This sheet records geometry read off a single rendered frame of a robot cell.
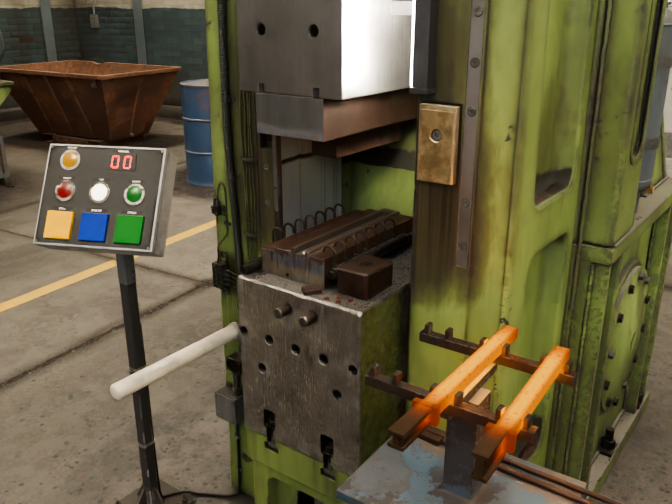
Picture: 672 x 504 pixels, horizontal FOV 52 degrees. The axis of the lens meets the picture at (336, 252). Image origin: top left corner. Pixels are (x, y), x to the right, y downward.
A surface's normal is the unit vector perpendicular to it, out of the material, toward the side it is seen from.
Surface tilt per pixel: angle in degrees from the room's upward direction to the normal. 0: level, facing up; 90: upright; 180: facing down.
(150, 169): 60
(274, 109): 90
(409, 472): 0
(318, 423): 90
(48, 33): 90
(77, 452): 0
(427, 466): 0
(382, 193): 90
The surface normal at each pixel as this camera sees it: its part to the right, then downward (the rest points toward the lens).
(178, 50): -0.52, 0.31
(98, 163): -0.17, -0.18
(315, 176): 0.81, 0.20
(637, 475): 0.00, -0.94
